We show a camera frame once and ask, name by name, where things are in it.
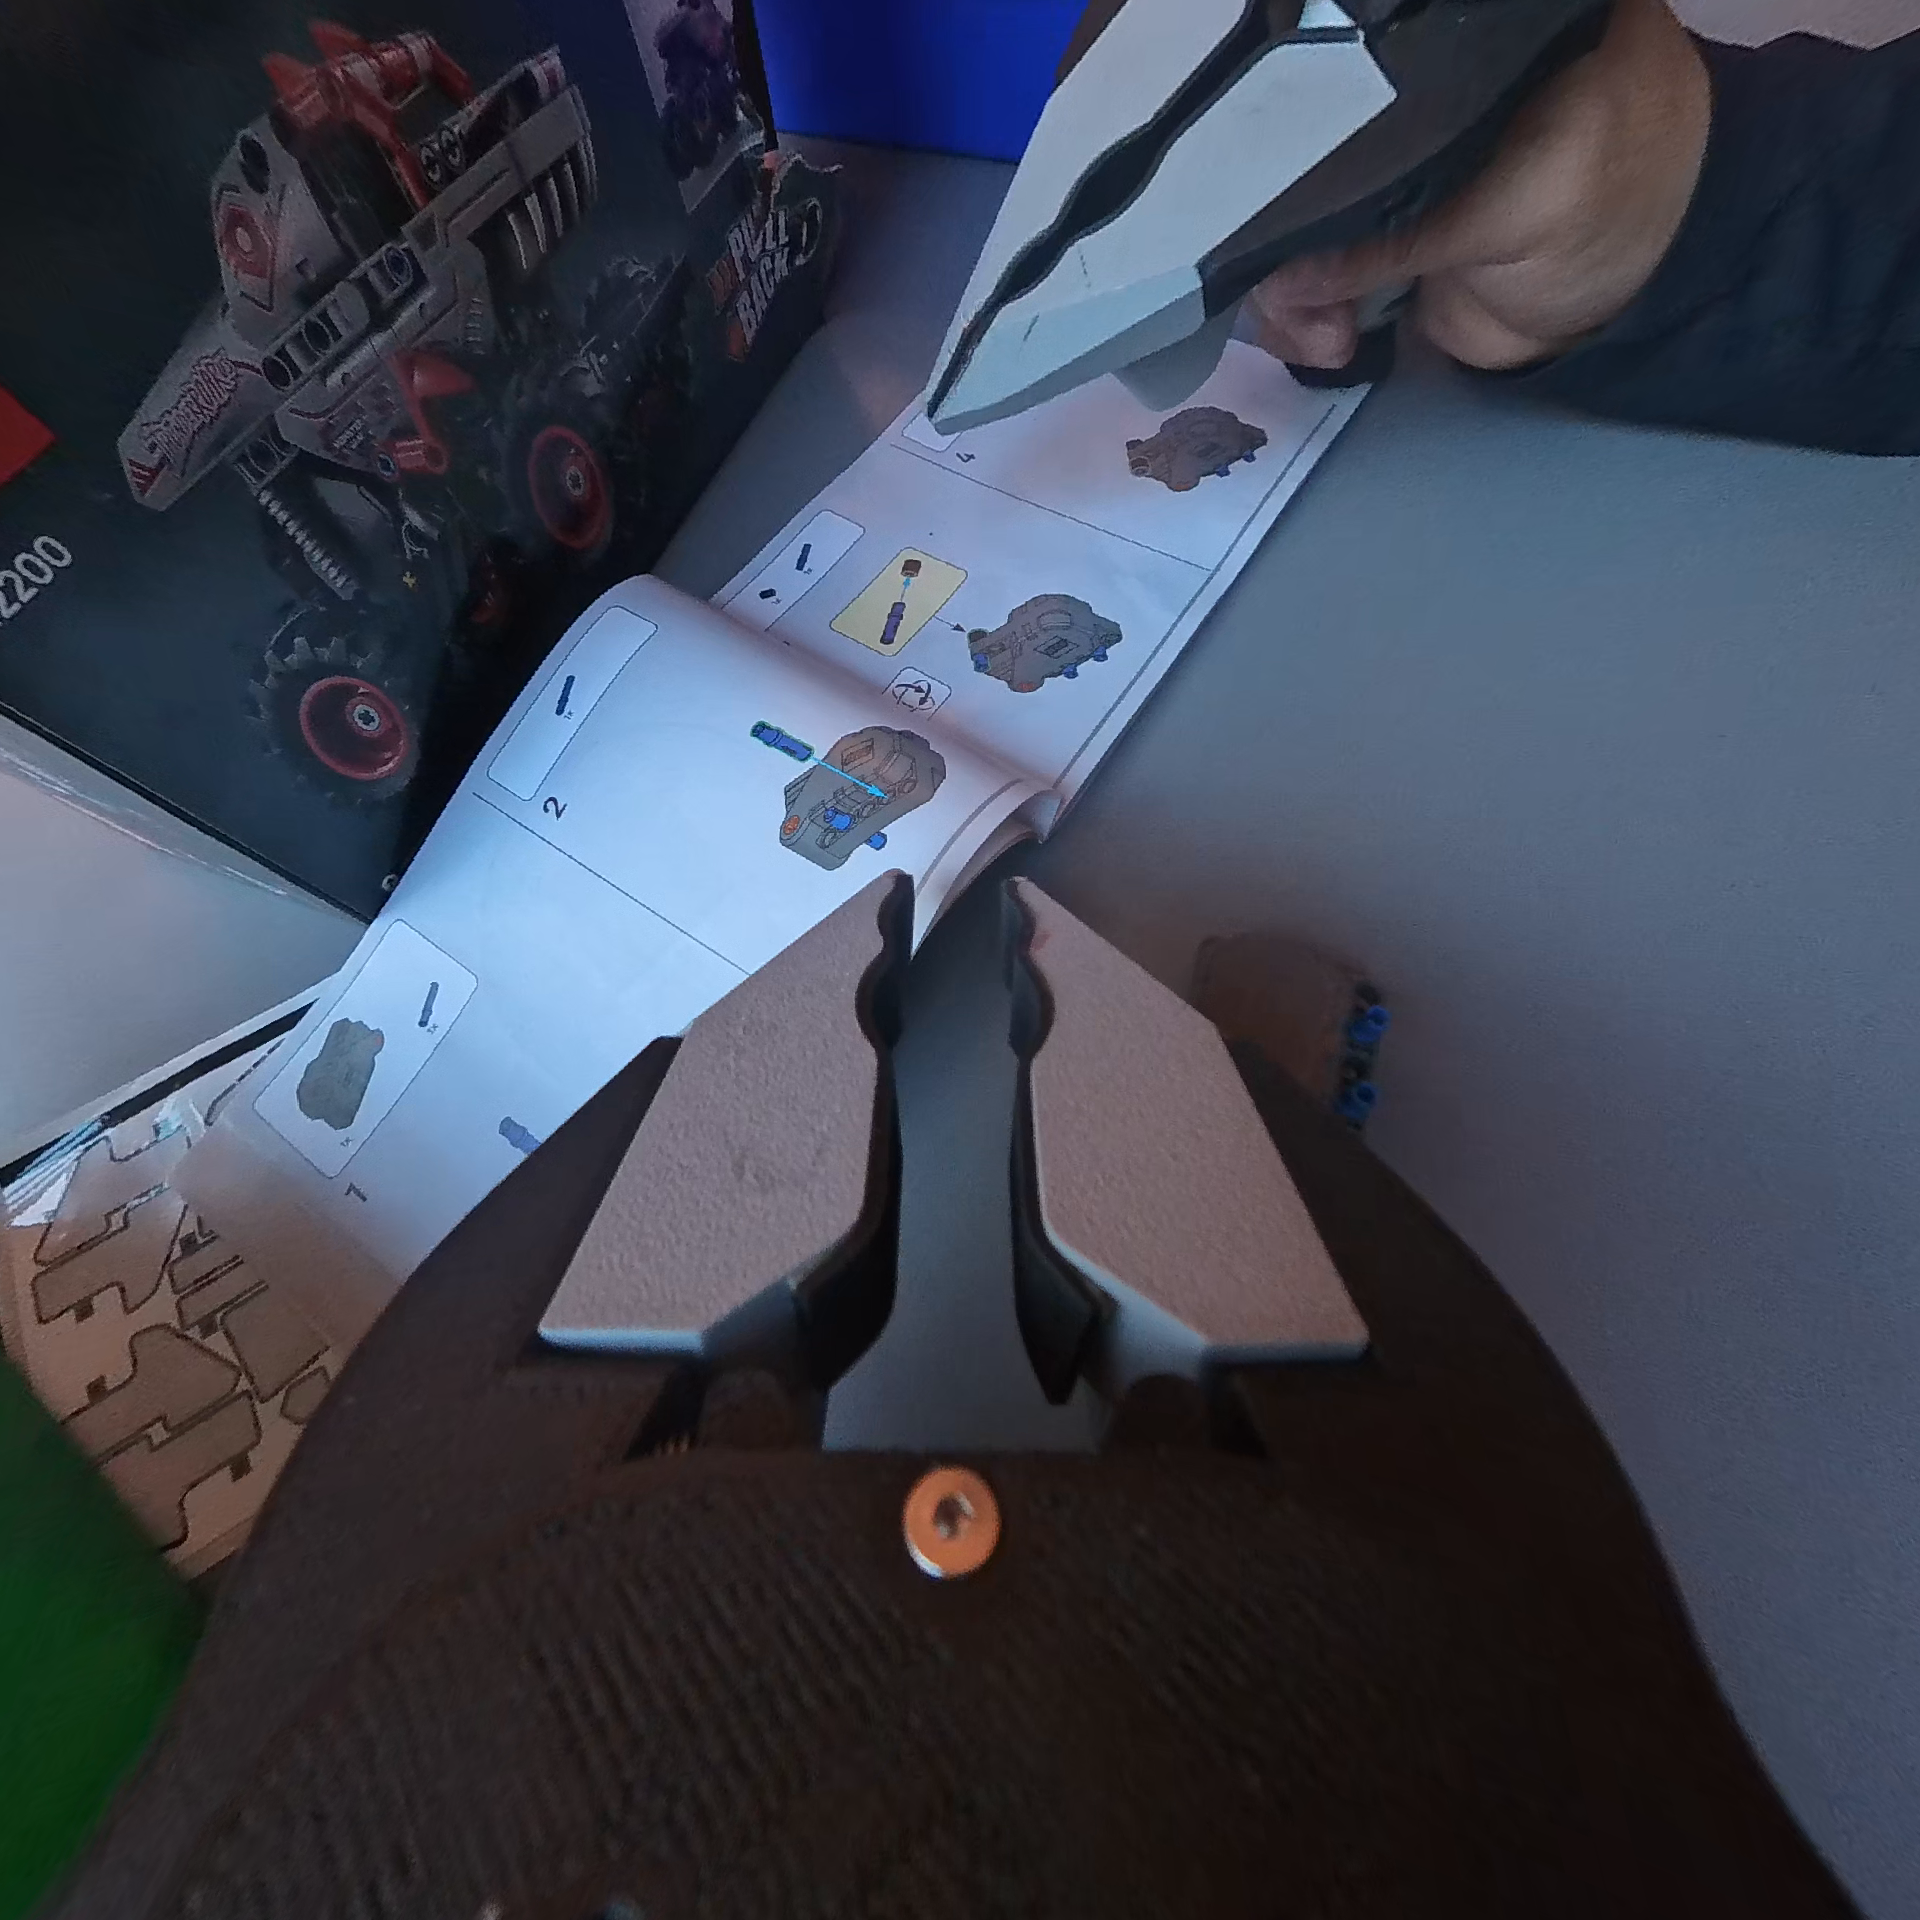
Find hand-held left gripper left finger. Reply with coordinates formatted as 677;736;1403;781
536;869;917;1393

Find person's right hand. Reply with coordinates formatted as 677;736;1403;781
1254;16;1716;371

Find lego sticker sheet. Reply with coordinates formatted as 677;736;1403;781
0;1006;413;1577

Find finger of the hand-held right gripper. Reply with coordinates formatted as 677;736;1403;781
923;0;1250;417
929;19;1403;431

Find green object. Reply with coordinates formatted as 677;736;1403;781
0;1357;211;1920

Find blue plastic bin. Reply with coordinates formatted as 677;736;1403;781
751;0;1098;167

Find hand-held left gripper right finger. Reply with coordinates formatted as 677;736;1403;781
1001;875;1374;1407

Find tan lego block, blue pins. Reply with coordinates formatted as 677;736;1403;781
1192;933;1389;1127

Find person's right forearm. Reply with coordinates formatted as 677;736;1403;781
1516;0;1920;459

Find black lego set box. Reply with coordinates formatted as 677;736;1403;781
0;0;843;922

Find lego instruction booklet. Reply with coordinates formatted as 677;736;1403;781
249;343;1374;1292

